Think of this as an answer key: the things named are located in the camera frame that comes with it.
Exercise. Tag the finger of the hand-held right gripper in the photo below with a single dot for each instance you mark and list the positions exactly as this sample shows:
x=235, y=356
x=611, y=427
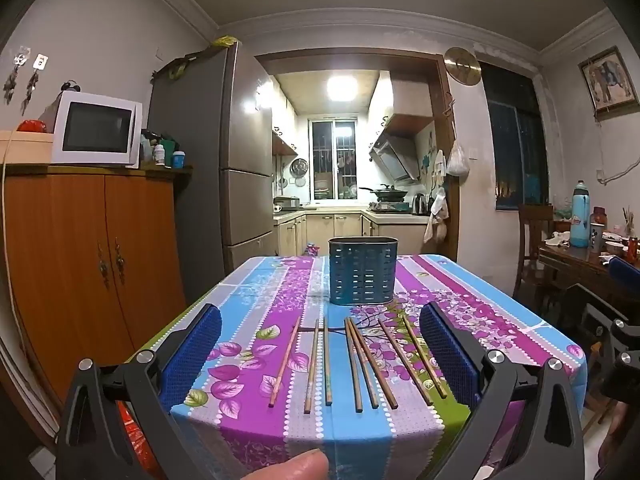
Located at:
x=617, y=332
x=626, y=271

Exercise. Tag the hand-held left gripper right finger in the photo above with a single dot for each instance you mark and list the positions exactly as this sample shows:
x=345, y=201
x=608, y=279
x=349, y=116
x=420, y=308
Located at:
x=450, y=355

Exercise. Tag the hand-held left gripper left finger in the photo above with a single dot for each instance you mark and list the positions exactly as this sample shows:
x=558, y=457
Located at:
x=192, y=355

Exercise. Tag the blue slotted utensil holder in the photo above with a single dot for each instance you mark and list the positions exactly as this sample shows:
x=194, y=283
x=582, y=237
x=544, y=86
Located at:
x=362, y=270

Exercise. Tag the person's right forearm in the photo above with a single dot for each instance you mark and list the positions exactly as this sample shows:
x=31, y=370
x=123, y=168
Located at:
x=622, y=432

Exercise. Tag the person's left hand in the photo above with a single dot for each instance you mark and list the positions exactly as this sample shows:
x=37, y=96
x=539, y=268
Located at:
x=285, y=467

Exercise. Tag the red can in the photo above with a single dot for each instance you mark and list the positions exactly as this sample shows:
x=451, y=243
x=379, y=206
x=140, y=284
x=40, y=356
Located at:
x=635, y=249

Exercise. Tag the white bowl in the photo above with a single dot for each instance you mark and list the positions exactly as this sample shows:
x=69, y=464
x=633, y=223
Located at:
x=615, y=248

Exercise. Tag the patterned cup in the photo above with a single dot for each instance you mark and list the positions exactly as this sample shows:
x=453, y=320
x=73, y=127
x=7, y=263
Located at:
x=597, y=240

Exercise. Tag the jar of sticks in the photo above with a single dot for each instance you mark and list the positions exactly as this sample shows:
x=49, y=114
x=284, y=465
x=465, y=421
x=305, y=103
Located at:
x=628, y=225

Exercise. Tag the dark wooden side table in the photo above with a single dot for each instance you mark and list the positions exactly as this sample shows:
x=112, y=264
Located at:
x=575, y=262

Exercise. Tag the brown bottle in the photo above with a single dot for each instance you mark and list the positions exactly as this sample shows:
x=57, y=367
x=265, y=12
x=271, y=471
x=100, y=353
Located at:
x=598, y=215

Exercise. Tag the light blue thermos bottle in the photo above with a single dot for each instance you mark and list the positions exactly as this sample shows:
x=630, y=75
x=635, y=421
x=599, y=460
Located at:
x=580, y=220

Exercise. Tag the floral striped tablecloth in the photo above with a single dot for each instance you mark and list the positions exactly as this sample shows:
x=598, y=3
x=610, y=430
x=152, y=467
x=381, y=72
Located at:
x=250, y=310

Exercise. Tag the white crumpled cloth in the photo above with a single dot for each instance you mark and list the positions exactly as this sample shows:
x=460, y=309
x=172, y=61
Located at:
x=559, y=240

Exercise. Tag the red plastic object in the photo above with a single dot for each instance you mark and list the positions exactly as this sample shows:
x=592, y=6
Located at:
x=137, y=435

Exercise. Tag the wooden chair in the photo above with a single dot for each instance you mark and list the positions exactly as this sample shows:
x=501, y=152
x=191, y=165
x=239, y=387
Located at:
x=532, y=230

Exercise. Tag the hanging cloth bags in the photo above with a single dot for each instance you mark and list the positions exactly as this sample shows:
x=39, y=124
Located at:
x=437, y=210

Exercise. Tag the orange wooden cabinet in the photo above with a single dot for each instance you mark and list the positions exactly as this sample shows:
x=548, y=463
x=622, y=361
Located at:
x=75, y=260

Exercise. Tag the steel kettle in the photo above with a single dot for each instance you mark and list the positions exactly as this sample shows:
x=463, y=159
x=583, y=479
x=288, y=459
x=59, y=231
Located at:
x=419, y=205

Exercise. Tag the small snack packet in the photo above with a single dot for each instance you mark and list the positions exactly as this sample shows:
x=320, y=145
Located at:
x=312, y=249

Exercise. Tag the gas stove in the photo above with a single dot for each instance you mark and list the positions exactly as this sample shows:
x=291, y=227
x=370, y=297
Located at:
x=390, y=206

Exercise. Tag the dark window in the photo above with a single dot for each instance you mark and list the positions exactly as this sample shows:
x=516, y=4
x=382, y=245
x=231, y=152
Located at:
x=515, y=150

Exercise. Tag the beige kitchen base cabinets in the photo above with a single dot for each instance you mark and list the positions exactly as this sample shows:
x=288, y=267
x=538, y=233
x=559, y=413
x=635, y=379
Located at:
x=340, y=225

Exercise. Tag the black wok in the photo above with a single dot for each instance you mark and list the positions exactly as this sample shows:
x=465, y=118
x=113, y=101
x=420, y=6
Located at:
x=387, y=192

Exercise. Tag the steel cooking pot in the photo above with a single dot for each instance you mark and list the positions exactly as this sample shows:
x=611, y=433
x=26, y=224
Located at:
x=289, y=204

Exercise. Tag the white plastic bag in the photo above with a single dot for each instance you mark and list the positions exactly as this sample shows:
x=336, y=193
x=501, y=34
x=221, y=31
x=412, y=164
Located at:
x=457, y=162

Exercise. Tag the grey refrigerator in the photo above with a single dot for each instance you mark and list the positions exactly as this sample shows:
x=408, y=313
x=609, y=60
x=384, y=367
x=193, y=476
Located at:
x=200, y=160

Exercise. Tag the small white bottle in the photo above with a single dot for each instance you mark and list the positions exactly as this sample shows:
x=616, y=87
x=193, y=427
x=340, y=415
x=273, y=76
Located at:
x=159, y=155

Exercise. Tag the steel range hood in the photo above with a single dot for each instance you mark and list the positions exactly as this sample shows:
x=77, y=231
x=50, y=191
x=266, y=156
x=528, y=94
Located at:
x=395, y=157

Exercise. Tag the green container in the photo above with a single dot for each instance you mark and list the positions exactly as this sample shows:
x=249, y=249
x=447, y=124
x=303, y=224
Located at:
x=170, y=146

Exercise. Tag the hanging round strainer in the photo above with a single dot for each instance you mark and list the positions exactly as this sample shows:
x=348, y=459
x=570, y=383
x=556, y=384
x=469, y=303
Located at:
x=299, y=166

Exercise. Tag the barred kitchen window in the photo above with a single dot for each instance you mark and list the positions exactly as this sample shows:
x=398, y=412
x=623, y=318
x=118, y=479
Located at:
x=332, y=150

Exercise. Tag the white microwave oven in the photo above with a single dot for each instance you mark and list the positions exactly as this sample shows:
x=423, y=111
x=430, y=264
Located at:
x=95, y=127

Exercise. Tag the beige box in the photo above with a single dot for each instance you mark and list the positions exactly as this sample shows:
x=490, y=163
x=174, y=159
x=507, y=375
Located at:
x=25, y=147

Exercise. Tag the red round object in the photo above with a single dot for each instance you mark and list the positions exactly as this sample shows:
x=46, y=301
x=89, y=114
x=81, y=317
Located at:
x=31, y=126

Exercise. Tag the square ceiling light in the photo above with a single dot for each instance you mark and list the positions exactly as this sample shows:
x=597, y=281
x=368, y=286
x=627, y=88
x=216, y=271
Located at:
x=342, y=88

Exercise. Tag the dark green cloth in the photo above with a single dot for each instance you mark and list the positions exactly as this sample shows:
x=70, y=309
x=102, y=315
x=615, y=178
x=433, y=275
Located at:
x=175, y=67

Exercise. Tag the small alarm clock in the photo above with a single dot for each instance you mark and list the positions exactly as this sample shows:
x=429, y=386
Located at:
x=71, y=87

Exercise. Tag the yellow-green bag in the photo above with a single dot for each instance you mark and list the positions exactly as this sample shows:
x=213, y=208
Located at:
x=225, y=41

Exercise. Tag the hanging dreamcatcher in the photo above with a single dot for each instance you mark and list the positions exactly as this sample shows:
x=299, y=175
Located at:
x=40, y=61
x=22, y=56

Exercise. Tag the framed wall picture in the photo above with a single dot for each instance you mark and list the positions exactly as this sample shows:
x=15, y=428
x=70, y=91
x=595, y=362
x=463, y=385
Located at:
x=607, y=82

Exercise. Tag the narrow kitchen wall cabinet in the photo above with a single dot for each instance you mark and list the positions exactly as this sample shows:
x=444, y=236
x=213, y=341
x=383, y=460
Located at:
x=282, y=120

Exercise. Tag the wide kitchen wall cabinet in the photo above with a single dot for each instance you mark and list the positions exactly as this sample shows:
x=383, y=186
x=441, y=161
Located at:
x=400, y=100

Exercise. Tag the gold round wall clock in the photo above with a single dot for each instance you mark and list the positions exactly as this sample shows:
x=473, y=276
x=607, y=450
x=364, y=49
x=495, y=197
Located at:
x=462, y=66

